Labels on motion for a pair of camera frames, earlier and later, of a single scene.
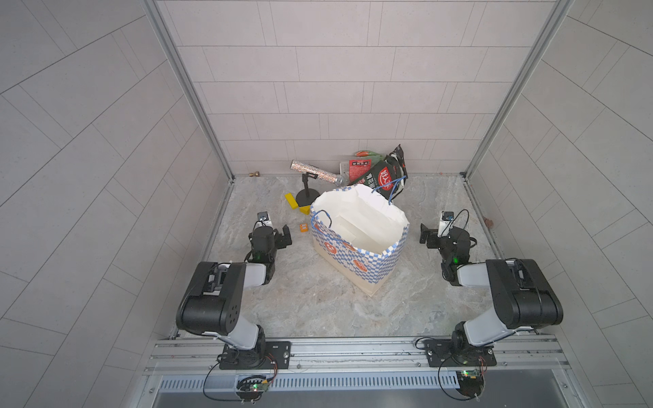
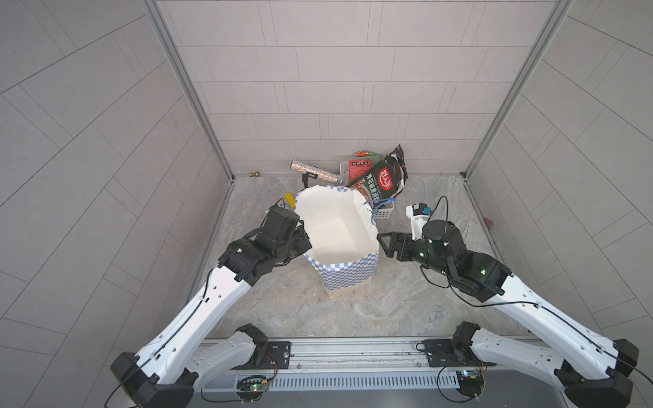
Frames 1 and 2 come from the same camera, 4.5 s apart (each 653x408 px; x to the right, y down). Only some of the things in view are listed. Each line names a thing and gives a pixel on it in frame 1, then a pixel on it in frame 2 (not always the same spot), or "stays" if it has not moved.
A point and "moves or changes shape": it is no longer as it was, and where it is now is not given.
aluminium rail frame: [523, 365] stays
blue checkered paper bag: [360, 234] moves or changes shape
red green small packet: [357, 168] stays
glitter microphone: [336, 178] stays
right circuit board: [471, 382] stays
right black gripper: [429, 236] → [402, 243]
